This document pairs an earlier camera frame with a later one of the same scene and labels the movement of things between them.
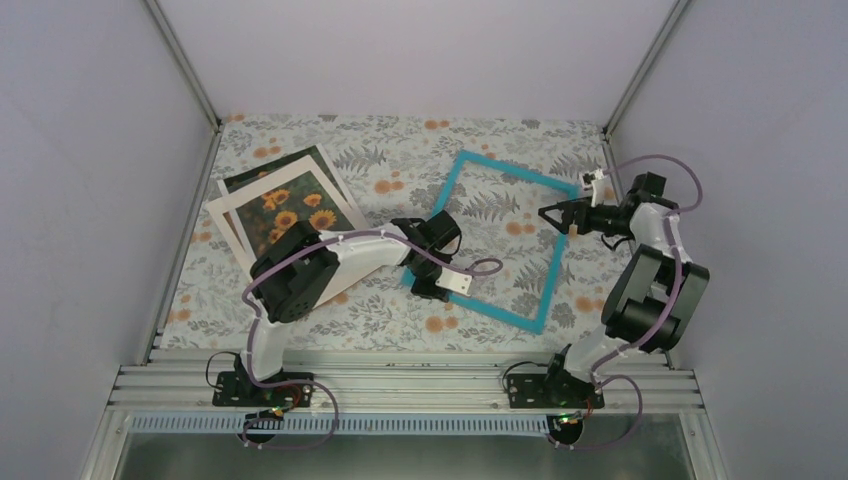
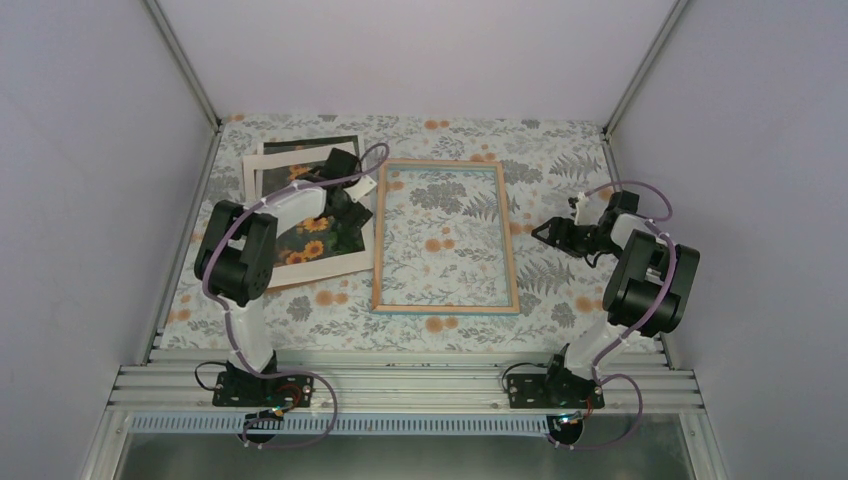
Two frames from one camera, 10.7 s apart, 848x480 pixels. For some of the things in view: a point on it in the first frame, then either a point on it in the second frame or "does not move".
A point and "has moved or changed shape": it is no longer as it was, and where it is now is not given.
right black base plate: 557,389 does not move
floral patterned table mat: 536,282 does not move
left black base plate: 233,389 does not move
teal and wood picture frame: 468,156 -> 442,242
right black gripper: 568,207 -> 557,224
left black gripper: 419,288 -> 353,220
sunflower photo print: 236,182 -> 278,146
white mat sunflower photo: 252,214 has moved or changed shape
